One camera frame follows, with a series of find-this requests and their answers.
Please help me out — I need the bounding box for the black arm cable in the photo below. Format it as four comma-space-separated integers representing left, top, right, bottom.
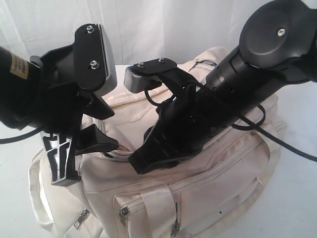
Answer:
0, 127, 43, 146
232, 104, 317, 161

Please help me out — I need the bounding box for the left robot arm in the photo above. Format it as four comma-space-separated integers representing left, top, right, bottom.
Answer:
0, 45, 119, 186

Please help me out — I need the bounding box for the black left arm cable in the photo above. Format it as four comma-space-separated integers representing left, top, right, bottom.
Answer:
0, 127, 43, 146

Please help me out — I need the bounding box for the cream fabric duffel bag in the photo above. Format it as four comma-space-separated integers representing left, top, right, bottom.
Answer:
27, 46, 289, 238

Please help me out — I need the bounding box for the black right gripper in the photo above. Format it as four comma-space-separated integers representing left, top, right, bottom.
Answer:
128, 67, 238, 174

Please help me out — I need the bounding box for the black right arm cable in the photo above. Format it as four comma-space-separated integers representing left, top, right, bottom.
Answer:
232, 104, 317, 161

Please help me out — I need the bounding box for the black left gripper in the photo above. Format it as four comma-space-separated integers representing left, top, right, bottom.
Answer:
14, 43, 119, 186

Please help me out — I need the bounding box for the white backdrop curtain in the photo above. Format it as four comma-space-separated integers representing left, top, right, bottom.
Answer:
0, 0, 264, 64

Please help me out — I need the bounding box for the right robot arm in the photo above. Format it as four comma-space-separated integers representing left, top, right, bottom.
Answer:
124, 0, 317, 174

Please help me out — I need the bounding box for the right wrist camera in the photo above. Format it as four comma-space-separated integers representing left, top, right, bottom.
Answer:
123, 58, 177, 94

